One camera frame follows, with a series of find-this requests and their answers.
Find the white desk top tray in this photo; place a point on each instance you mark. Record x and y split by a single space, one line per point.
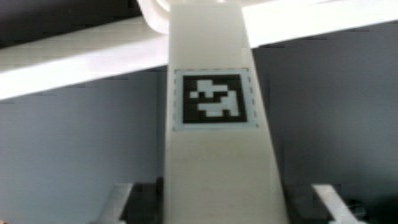
125 46

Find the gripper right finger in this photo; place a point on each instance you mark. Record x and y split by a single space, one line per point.
340 214

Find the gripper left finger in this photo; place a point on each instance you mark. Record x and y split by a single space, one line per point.
134 204

